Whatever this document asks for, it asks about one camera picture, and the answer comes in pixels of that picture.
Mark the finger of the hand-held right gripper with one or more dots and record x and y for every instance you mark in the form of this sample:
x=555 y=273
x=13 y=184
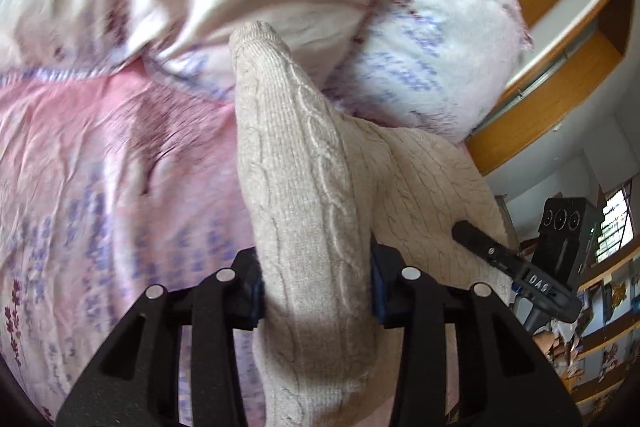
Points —
x=505 y=259

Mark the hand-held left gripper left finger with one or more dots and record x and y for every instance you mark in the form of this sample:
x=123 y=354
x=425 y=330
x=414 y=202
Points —
x=250 y=292

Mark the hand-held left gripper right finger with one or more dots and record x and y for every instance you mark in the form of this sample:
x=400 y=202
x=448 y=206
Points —
x=379 y=302

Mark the barred window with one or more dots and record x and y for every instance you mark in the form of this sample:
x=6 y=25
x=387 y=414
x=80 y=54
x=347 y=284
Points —
x=617 y=227

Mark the cluttered wooden shelf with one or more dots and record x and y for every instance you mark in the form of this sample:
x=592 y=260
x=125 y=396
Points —
x=610 y=342

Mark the wooden framed cabinet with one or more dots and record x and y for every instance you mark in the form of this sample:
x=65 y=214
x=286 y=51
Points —
x=550 y=107

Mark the pink floral bed sheet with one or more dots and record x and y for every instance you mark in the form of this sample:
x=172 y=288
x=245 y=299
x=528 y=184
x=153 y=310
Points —
x=100 y=182

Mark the lavender print pillow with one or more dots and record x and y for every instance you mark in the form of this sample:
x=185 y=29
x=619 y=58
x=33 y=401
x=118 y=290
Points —
x=440 y=57

